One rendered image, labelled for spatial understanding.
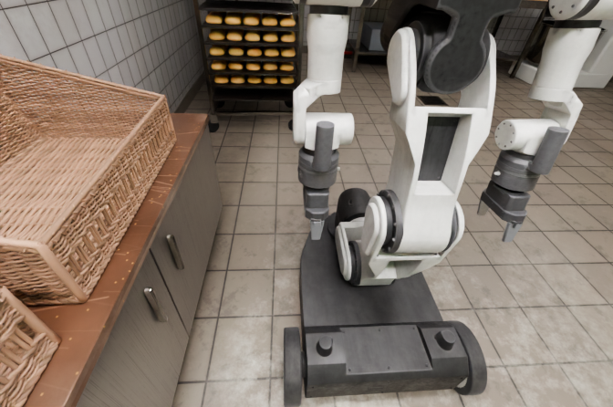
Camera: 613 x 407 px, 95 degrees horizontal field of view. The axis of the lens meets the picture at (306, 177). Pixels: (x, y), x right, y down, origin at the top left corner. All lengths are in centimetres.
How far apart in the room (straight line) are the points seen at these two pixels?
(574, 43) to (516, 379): 104
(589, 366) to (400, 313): 72
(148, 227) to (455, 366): 89
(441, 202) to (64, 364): 68
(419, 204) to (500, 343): 87
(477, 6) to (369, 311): 86
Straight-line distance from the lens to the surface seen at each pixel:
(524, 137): 74
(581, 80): 493
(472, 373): 108
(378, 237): 64
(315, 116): 57
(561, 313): 162
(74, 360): 60
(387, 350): 98
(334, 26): 52
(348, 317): 102
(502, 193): 82
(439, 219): 63
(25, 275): 62
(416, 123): 54
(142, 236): 71
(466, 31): 56
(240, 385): 112
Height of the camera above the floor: 107
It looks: 38 degrees down
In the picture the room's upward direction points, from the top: 4 degrees clockwise
